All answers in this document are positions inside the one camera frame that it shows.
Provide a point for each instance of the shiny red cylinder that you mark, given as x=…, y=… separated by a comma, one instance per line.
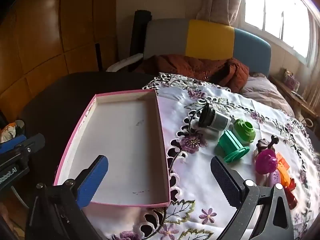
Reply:
x=292, y=201

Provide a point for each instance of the rust brown quilted blanket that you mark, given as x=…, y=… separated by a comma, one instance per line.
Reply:
x=200, y=67

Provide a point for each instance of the multicolour bed headboard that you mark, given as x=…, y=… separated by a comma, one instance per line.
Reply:
x=210, y=37

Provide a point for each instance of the magenta round plastic toy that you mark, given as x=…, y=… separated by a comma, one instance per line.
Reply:
x=265, y=162

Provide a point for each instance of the white tray box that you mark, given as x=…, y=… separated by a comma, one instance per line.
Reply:
x=120, y=142

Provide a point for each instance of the brown pumpkin-shaped ornament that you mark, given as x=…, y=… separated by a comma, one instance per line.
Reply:
x=262, y=143

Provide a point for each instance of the wooden panelled wardrobe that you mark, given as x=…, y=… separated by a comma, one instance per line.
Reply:
x=50, y=30

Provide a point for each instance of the wooden side table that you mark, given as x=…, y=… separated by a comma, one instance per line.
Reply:
x=297, y=100

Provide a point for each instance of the silver and black cylinder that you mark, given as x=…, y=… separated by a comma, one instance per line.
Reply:
x=217, y=121

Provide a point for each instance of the window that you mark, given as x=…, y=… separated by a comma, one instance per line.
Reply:
x=275, y=10

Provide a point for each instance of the dark green plastic stand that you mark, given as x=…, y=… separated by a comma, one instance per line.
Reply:
x=230, y=145

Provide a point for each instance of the white embroidered floral tablecloth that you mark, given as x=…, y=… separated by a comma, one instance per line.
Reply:
x=200, y=185

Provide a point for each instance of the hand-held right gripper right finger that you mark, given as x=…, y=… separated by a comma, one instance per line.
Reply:
x=225, y=182

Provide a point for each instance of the beige curtain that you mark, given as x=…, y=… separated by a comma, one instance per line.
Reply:
x=312, y=90
x=220, y=0

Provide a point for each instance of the orange and white snack bag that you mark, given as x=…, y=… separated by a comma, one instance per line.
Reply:
x=10, y=130

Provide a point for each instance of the red jigsaw-shaped toy piece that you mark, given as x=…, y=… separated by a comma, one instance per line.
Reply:
x=285, y=180

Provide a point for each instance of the light green plastic cap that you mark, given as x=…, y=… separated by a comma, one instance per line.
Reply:
x=243, y=132

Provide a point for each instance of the lilac plastic toy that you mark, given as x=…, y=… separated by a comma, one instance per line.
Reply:
x=273, y=178

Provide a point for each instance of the purple patterned box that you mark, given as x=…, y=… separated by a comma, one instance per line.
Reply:
x=291, y=81

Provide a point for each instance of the pale pink duvet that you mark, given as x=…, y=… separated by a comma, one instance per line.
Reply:
x=265, y=90

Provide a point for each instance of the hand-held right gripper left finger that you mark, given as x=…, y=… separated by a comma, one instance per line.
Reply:
x=92, y=182

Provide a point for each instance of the white chair armrest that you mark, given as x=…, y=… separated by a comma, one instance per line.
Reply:
x=127, y=61

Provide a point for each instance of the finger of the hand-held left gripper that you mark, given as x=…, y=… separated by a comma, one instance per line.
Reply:
x=33, y=142
x=12, y=143

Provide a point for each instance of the orange plastic toy block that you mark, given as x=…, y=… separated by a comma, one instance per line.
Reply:
x=282, y=162

